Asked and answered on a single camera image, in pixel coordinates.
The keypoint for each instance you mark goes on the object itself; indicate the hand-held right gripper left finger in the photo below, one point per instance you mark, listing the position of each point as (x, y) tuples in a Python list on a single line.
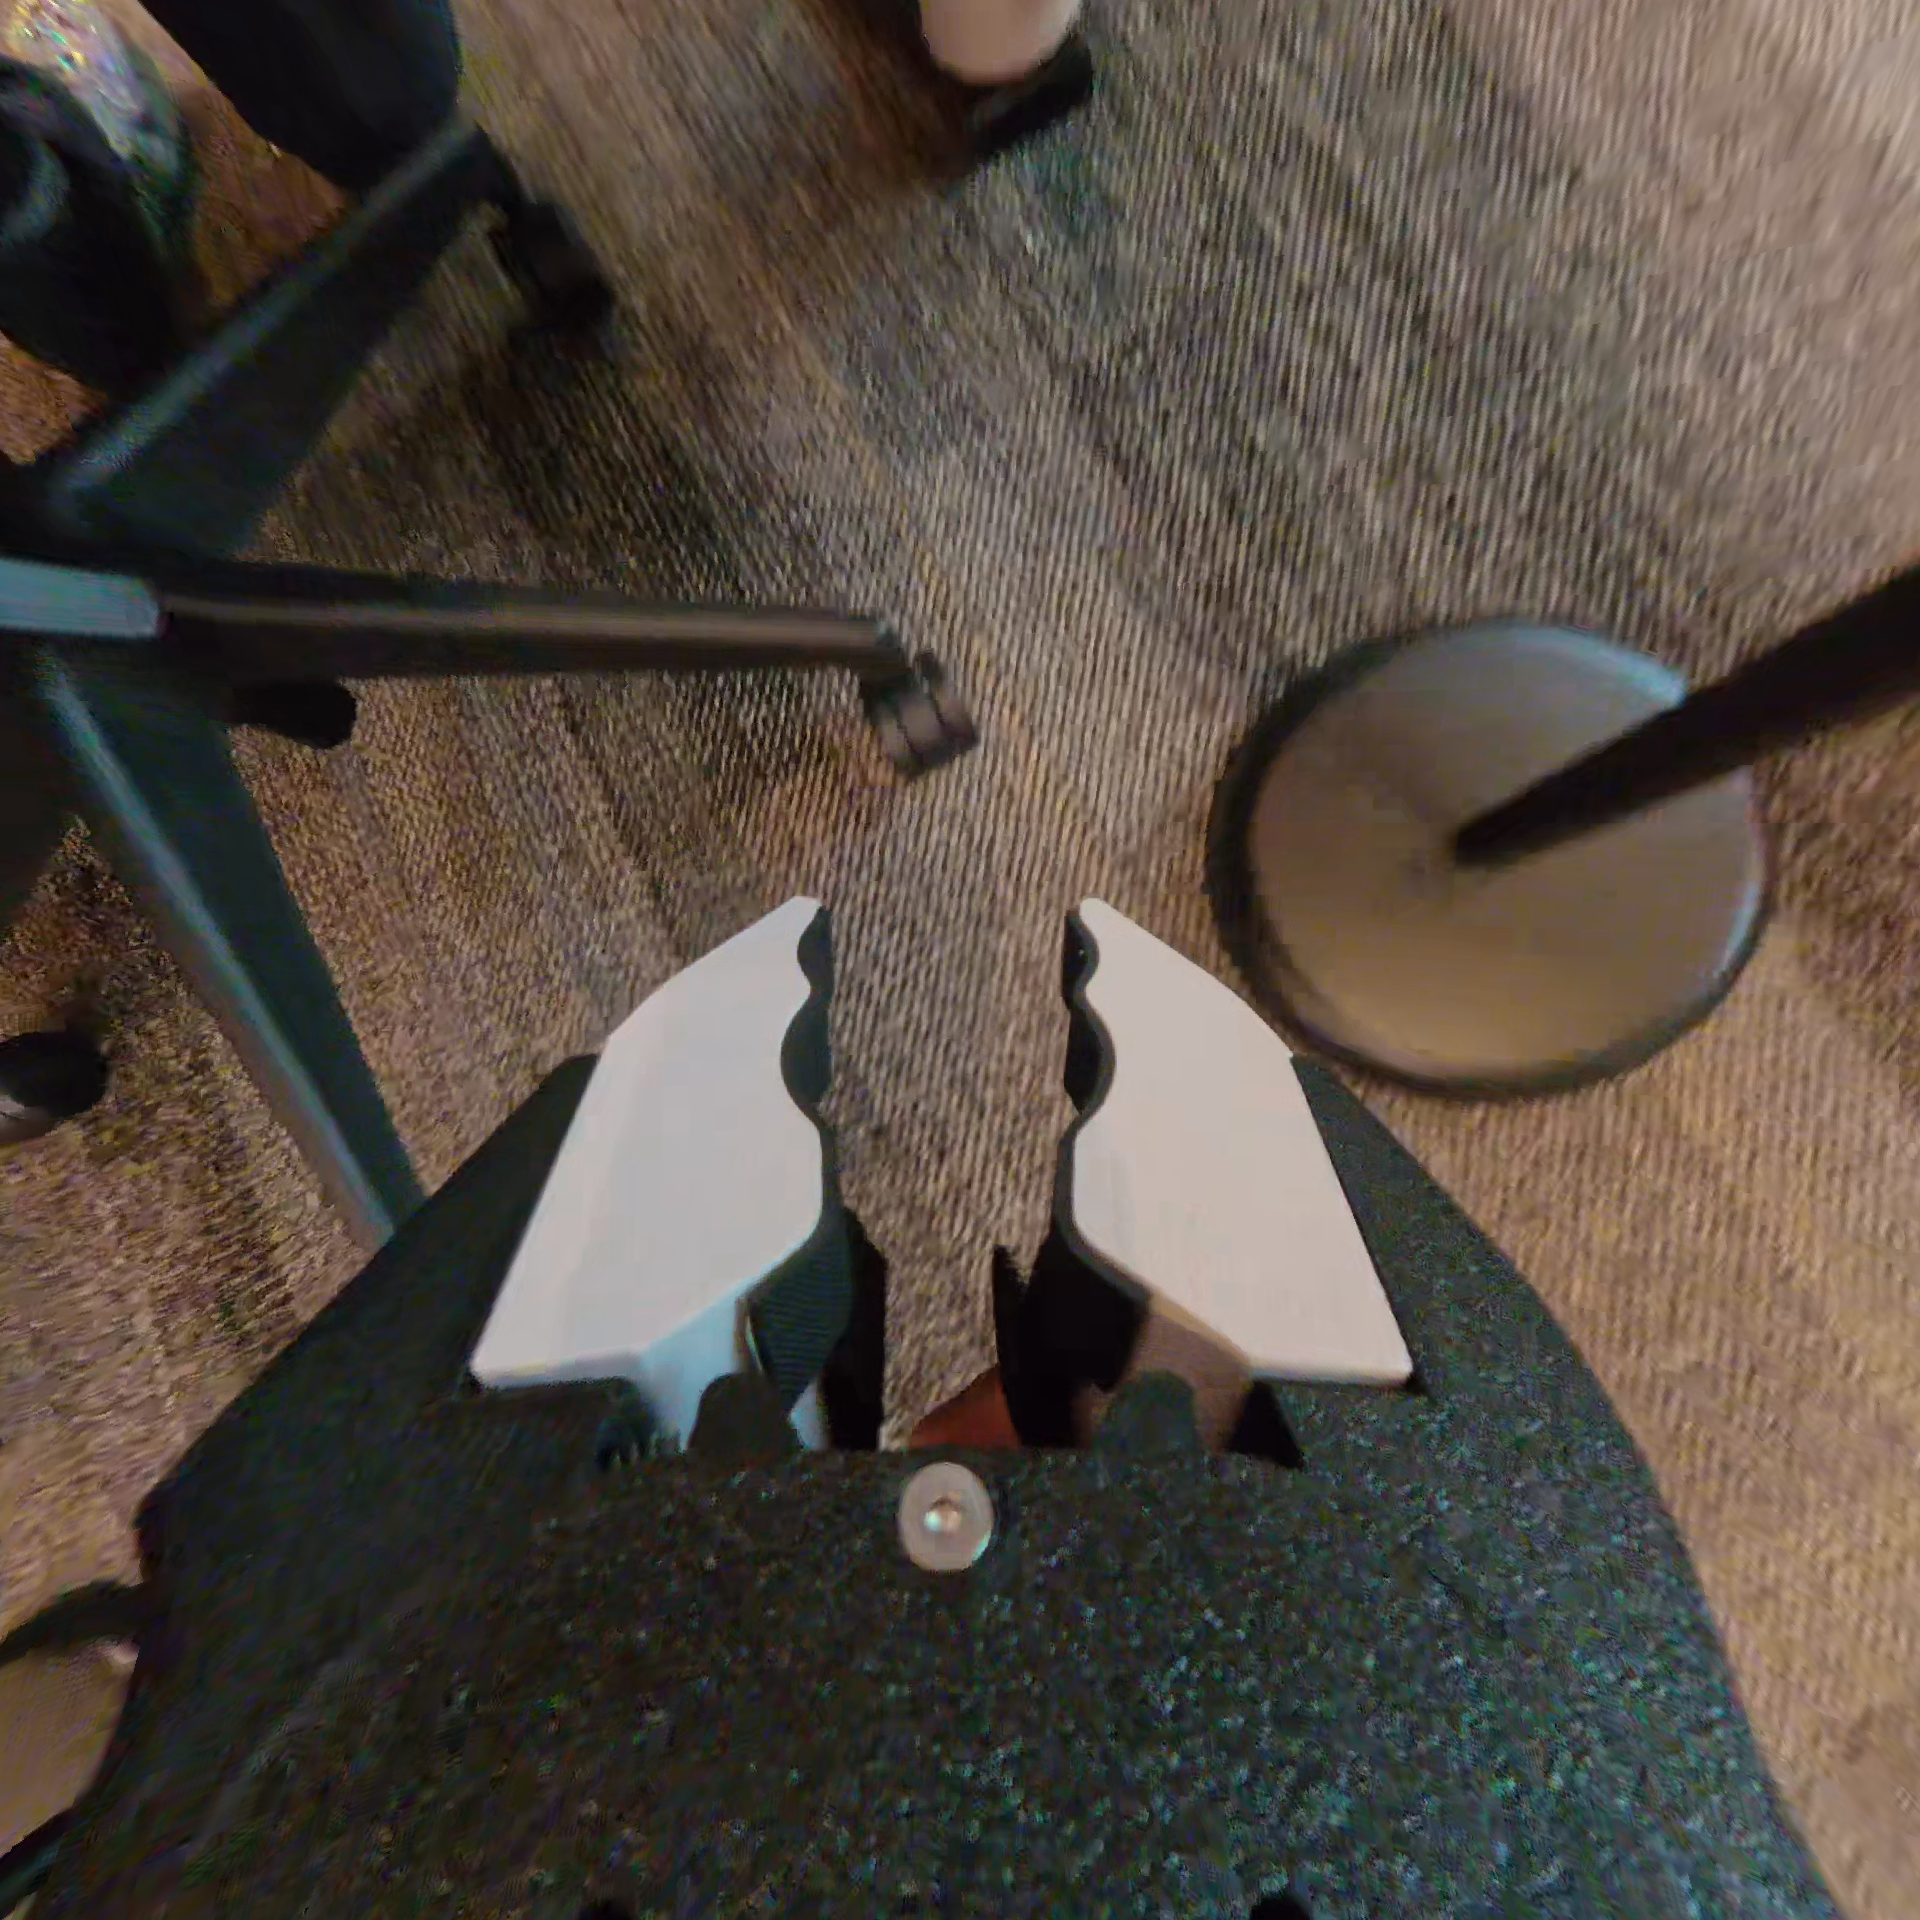
[(660, 1185)]

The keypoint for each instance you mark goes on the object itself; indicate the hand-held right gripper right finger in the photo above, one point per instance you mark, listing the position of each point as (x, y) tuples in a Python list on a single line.
[(1229, 1185)]

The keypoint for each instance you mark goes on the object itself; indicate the person's right hand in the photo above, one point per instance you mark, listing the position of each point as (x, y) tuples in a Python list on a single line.
[(968, 1417)]

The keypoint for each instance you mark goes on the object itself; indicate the black pole round base stand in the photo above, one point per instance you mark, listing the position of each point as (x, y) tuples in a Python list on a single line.
[(1499, 930)]

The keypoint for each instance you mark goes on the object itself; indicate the black office chair base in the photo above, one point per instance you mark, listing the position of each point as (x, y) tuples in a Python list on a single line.
[(450, 623)]

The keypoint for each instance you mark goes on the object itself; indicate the dark shoe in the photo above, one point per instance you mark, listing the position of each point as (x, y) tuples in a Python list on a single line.
[(75, 225)]

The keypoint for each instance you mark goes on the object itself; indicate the white table leg foot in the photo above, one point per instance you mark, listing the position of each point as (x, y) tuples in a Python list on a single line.
[(996, 31)]

